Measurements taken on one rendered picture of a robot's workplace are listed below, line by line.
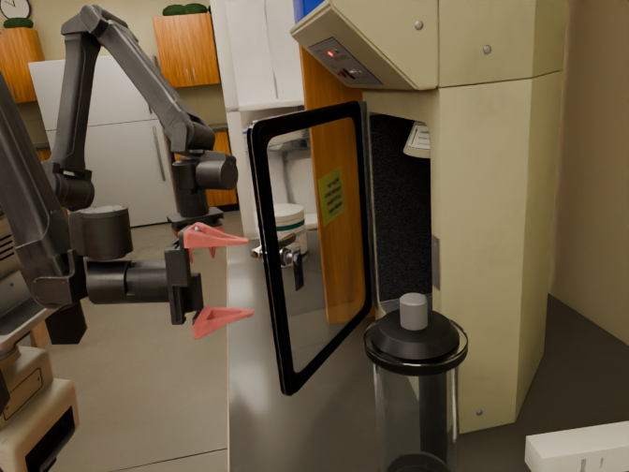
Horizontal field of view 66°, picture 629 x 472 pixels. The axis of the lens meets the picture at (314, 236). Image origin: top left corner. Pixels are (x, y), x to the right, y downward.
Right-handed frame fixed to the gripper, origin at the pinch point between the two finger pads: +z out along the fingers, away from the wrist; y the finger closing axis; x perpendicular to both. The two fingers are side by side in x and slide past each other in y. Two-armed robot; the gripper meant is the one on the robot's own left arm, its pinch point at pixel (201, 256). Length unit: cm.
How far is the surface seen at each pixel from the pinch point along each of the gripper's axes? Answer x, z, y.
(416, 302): -60, -11, 7
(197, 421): 95, 110, 9
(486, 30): -55, -36, 21
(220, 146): 435, 28, 139
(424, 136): -43, -25, 22
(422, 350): -63, -7, 6
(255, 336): -10.1, 16.1, 6.0
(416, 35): -52, -36, 14
